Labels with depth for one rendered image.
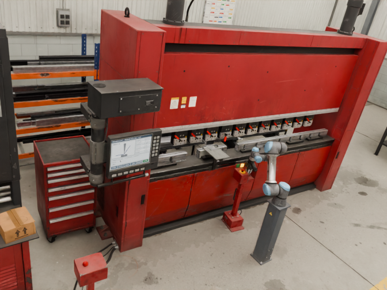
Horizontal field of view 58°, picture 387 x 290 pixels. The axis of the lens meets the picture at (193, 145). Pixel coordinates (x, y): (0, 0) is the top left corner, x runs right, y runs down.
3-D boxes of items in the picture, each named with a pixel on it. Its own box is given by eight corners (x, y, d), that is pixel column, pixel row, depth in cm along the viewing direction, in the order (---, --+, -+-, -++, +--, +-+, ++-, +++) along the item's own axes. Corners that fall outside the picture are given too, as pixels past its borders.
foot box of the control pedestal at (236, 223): (231, 232, 427) (233, 224, 421) (220, 219, 446) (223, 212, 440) (245, 229, 436) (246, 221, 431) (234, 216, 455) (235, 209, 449)
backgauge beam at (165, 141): (139, 154, 383) (140, 145, 378) (133, 148, 393) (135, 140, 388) (287, 131, 504) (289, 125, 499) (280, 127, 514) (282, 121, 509)
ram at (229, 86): (144, 135, 341) (152, 53, 304) (140, 132, 346) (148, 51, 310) (337, 111, 498) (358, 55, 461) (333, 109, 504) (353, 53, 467)
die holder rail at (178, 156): (144, 167, 362) (145, 160, 358) (142, 164, 366) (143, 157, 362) (186, 160, 388) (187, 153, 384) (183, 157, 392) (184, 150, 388)
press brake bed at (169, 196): (138, 240, 391) (145, 178, 353) (131, 228, 406) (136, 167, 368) (315, 188, 548) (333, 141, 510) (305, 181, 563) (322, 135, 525)
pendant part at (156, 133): (107, 180, 271) (110, 138, 254) (101, 172, 279) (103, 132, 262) (158, 168, 297) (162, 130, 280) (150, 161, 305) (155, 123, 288)
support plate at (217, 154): (216, 160, 376) (216, 159, 375) (203, 148, 395) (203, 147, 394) (229, 157, 385) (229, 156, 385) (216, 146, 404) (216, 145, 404)
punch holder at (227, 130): (219, 139, 398) (222, 126, 390) (215, 136, 404) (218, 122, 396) (230, 137, 406) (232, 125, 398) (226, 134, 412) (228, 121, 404)
